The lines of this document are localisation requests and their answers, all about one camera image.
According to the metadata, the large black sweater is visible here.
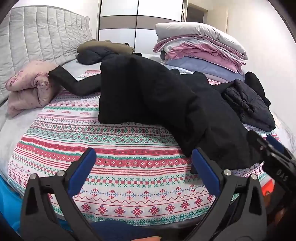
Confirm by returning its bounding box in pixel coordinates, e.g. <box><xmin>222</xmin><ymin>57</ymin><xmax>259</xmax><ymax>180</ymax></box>
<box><xmin>48</xmin><ymin>55</ymin><xmax>269</xmax><ymax>171</ymax></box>

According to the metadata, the pale blue checked cloth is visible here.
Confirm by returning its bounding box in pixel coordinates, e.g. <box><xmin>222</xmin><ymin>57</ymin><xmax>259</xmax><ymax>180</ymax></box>
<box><xmin>165</xmin><ymin>65</ymin><xmax>193</xmax><ymax>75</ymax></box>

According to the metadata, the blue folded blanket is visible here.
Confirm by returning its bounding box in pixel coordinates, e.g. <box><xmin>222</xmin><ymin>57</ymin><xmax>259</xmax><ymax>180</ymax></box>
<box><xmin>165</xmin><ymin>57</ymin><xmax>245</xmax><ymax>81</ymax></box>

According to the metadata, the white wardrobe with brown band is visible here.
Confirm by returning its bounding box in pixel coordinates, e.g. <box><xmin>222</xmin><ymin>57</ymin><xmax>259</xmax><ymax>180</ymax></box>
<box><xmin>97</xmin><ymin>0</ymin><xmax>188</xmax><ymax>55</ymax></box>

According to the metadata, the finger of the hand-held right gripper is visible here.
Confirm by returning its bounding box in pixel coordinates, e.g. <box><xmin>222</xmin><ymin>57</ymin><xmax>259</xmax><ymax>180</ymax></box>
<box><xmin>247</xmin><ymin>130</ymin><xmax>278</xmax><ymax>172</ymax></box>
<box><xmin>265</xmin><ymin>134</ymin><xmax>296</xmax><ymax>163</ymax></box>

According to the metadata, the blue plastic item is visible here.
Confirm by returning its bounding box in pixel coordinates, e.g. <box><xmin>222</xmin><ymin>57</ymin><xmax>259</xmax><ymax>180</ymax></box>
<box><xmin>0</xmin><ymin>178</ymin><xmax>67</xmax><ymax>232</ymax></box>

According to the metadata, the pink folded sheet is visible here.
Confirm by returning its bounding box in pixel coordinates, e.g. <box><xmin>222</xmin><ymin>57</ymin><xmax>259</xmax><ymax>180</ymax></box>
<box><xmin>165</xmin><ymin>43</ymin><xmax>247</xmax><ymax>73</ymax></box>

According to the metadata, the dark doorway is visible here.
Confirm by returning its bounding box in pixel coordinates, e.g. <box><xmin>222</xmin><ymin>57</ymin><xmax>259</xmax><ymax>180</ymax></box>
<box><xmin>186</xmin><ymin>3</ymin><xmax>207</xmax><ymax>24</ymax></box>

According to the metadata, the person's navy clothing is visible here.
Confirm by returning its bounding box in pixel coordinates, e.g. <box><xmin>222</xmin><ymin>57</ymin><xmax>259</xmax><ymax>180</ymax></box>
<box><xmin>91</xmin><ymin>226</ymin><xmax>199</xmax><ymax>241</ymax></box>

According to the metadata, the red green patterned blanket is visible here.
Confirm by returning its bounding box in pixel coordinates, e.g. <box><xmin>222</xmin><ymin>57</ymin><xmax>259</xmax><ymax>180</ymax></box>
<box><xmin>7</xmin><ymin>70</ymin><xmax>281</xmax><ymax>226</ymax></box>

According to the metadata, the olive jacket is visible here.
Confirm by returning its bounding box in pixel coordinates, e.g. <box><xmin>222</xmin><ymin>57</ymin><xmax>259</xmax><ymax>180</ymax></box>
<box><xmin>77</xmin><ymin>39</ymin><xmax>136</xmax><ymax>55</ymax></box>

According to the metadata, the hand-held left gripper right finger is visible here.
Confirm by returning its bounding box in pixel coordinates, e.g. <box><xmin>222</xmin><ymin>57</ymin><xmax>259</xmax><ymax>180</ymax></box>
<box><xmin>185</xmin><ymin>148</ymin><xmax>267</xmax><ymax>241</ymax></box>

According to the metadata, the grey quilted headboard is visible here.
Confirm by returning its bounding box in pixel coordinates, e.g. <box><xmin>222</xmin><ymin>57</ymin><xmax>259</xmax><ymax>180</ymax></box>
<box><xmin>0</xmin><ymin>6</ymin><xmax>93</xmax><ymax>105</ymax></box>

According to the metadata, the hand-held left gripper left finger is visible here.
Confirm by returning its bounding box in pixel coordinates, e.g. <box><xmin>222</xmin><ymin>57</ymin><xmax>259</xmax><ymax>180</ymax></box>
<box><xmin>20</xmin><ymin>148</ymin><xmax>102</xmax><ymax>241</ymax></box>

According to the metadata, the black quilted jacket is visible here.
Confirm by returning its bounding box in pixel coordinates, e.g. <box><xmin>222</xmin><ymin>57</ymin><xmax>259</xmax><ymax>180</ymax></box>
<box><xmin>221</xmin><ymin>79</ymin><xmax>277</xmax><ymax>132</ymax></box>

